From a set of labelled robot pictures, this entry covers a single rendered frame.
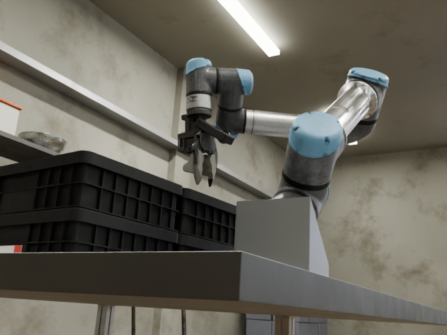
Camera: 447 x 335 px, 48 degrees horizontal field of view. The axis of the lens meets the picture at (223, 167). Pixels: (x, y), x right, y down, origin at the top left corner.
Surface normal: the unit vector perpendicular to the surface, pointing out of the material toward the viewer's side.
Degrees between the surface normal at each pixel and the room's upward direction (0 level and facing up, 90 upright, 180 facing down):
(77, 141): 90
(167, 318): 90
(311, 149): 133
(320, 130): 55
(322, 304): 90
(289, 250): 90
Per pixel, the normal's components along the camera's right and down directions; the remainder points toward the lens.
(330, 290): 0.87, -0.09
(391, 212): -0.49, -0.28
